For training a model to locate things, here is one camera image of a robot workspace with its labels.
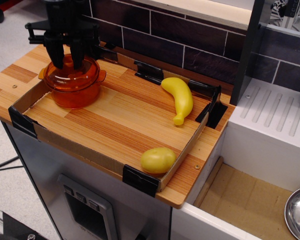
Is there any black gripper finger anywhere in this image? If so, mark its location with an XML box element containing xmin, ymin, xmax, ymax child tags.
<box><xmin>44</xmin><ymin>38</ymin><xmax>64</xmax><ymax>69</ymax></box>
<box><xmin>70</xmin><ymin>37</ymin><xmax>85</xmax><ymax>69</ymax></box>

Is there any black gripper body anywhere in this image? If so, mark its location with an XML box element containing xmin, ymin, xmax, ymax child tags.
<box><xmin>25</xmin><ymin>0</ymin><xmax>100</xmax><ymax>45</ymax></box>

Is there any orange transparent pot lid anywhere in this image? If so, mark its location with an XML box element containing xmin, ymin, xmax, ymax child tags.
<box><xmin>39</xmin><ymin>54</ymin><xmax>106</xmax><ymax>93</ymax></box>

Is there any orange transparent pot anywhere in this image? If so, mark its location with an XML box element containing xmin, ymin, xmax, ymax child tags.
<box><xmin>38</xmin><ymin>70</ymin><xmax>102</xmax><ymax>109</ymax></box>

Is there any cardboard fence with black tape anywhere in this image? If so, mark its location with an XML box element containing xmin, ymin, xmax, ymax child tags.
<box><xmin>8</xmin><ymin>49</ymin><xmax>234</xmax><ymax>205</ymax></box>

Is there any yellow toy banana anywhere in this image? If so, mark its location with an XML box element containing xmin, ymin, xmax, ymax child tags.
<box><xmin>161</xmin><ymin>77</ymin><xmax>194</xmax><ymax>126</ymax></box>

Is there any yellow toy potato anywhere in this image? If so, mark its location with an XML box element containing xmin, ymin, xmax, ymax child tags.
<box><xmin>140</xmin><ymin>147</ymin><xmax>177</xmax><ymax>174</ymax></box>

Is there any grey toy oven front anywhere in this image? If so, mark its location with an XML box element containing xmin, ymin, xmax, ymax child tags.
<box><xmin>58</xmin><ymin>174</ymin><xmax>119</xmax><ymax>240</ymax></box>

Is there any white toy sink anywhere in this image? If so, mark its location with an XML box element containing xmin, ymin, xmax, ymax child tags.
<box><xmin>170</xmin><ymin>79</ymin><xmax>300</xmax><ymax>240</ymax></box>

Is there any silver metal bowl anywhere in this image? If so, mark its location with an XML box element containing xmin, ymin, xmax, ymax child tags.
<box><xmin>284</xmin><ymin>188</ymin><xmax>300</xmax><ymax>240</ymax></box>

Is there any black floor cable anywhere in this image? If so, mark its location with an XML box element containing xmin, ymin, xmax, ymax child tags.
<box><xmin>0</xmin><ymin>155</ymin><xmax>23</xmax><ymax>176</ymax></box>

